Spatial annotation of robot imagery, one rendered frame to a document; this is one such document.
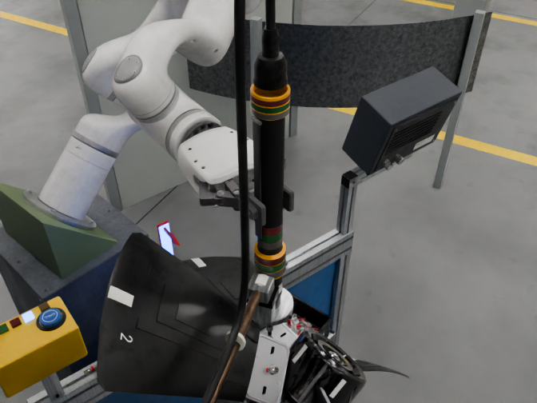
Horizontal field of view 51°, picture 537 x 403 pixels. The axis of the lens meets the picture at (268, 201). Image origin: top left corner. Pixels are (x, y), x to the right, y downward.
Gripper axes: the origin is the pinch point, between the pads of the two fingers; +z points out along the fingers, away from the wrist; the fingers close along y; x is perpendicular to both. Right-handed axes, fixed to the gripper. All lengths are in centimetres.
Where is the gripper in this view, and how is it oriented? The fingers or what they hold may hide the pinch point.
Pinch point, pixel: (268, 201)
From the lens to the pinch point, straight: 71.2
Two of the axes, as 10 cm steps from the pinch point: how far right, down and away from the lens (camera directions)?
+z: 6.0, 5.1, -6.1
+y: -8.0, 3.9, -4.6
